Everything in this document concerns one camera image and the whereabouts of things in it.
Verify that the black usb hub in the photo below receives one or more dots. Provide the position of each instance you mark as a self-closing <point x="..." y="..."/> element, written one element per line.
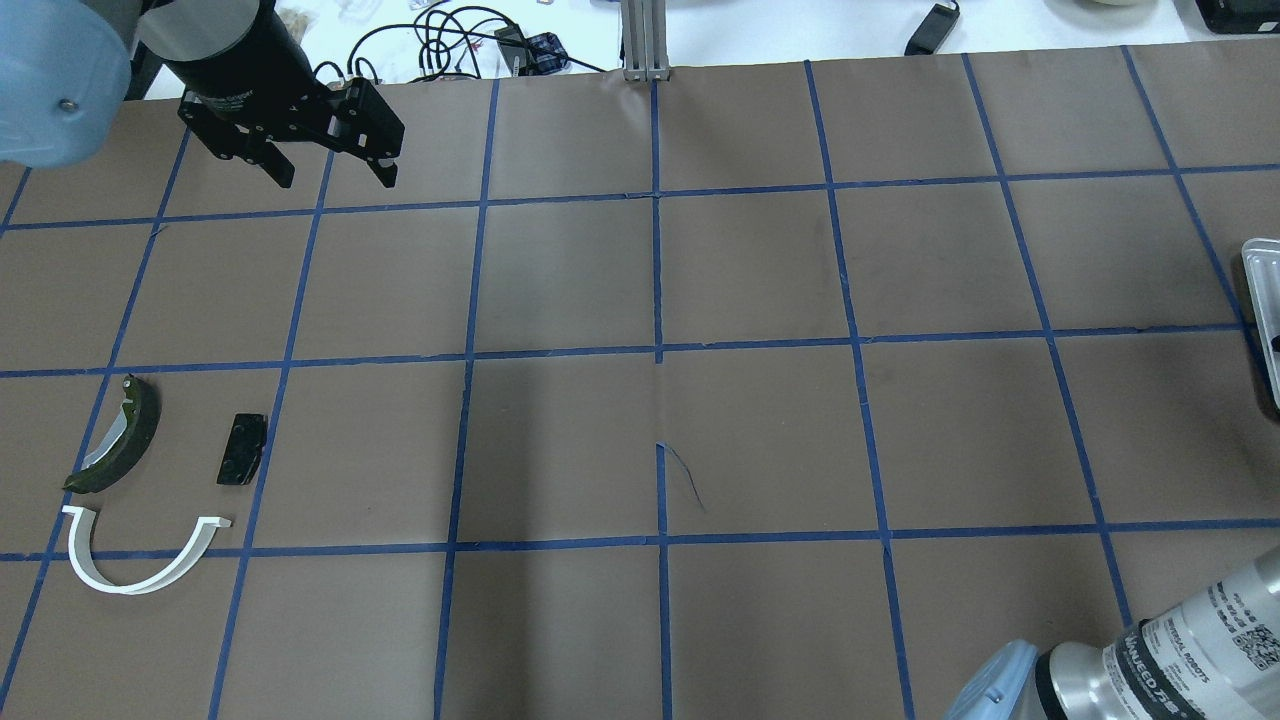
<point x="538" y="55"/>

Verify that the black power adapter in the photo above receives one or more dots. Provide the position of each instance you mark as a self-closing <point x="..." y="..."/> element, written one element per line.
<point x="933" y="29"/>

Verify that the white curved plastic arc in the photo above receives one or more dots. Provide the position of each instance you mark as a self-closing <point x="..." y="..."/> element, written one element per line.
<point x="81" y="524"/>

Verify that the green brake shoe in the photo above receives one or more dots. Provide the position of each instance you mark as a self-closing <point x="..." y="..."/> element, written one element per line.
<point x="127" y="440"/>

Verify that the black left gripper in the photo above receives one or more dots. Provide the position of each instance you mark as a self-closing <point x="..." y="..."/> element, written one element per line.
<point x="237" y="55"/>

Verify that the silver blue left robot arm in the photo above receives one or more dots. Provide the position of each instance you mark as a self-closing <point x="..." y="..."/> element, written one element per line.
<point x="248" y="87"/>

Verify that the black rectangular pad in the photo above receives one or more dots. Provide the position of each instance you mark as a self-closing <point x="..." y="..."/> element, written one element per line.
<point x="245" y="443"/>

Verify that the silver ribbed metal tray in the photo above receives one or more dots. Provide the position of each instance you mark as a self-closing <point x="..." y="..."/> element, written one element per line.
<point x="1260" y="259"/>

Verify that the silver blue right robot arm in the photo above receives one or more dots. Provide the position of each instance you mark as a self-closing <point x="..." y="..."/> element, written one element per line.
<point x="789" y="392"/>

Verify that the aluminium frame post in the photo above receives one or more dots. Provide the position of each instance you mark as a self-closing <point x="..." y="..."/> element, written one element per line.
<point x="644" y="41"/>

